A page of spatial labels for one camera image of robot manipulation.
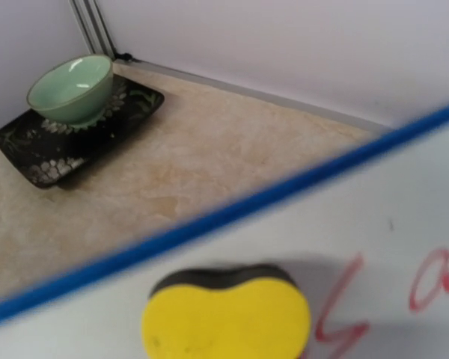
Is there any yellow whiteboard eraser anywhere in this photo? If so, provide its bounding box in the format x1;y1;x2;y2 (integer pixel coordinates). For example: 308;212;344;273
141;263;311;358

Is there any blue framed whiteboard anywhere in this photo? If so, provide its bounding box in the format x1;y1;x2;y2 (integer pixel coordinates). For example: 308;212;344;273
0;105;449;358

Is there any light green bowl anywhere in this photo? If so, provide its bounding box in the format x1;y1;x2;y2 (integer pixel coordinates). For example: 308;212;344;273
26;55;114;128

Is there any black patterned square plate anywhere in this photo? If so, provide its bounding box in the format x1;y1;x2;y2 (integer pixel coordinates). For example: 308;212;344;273
0;75;165;189

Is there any left aluminium frame post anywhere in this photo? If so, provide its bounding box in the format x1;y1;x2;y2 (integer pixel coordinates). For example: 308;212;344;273
69;0;116;60

